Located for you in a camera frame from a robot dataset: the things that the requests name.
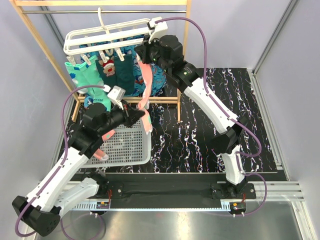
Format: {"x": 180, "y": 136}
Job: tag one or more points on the green reindeer sock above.
{"x": 107, "y": 72}

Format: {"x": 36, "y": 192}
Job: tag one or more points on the white plastic clip hanger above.
{"x": 108, "y": 38}

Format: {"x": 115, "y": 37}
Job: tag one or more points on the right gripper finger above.
{"x": 141, "y": 51}
{"x": 147, "y": 40}

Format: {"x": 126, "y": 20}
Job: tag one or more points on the mint sock with blue logo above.
{"x": 92, "y": 76}

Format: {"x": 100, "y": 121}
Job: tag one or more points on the plain dark green sock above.
{"x": 124, "y": 74}

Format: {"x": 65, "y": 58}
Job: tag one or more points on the pink sock end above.
{"x": 101, "y": 153}

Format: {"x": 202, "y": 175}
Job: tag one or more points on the metal rack rod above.
{"x": 75, "y": 11}

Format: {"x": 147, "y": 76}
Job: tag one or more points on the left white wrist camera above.
{"x": 115, "y": 95}

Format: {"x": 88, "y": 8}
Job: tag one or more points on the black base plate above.
{"x": 173, "y": 191}

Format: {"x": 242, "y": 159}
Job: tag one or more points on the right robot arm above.
{"x": 167, "y": 53}

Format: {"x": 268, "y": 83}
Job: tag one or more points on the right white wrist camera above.
{"x": 157, "y": 28}

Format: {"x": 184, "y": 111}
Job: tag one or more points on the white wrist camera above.
{"x": 157, "y": 28}
{"x": 115, "y": 95}

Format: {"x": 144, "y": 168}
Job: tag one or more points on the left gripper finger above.
{"x": 129, "y": 111}
{"x": 132, "y": 120}

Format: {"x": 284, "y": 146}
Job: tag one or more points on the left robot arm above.
{"x": 43, "y": 208}

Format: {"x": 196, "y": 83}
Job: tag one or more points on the wooden clothes rack frame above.
{"x": 43, "y": 6}

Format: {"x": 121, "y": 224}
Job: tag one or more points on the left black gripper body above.
{"x": 116, "y": 118}

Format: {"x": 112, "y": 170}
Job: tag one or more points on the blue shark print shorts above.
{"x": 158, "y": 82}

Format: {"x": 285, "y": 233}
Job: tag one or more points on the mint sock outer left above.
{"x": 78, "y": 73}

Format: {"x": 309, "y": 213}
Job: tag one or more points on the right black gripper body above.
{"x": 152, "y": 50}

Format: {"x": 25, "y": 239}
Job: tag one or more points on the pink sock front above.
{"x": 147, "y": 76}

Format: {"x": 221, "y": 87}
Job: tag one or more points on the white plastic basket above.
{"x": 128, "y": 146}

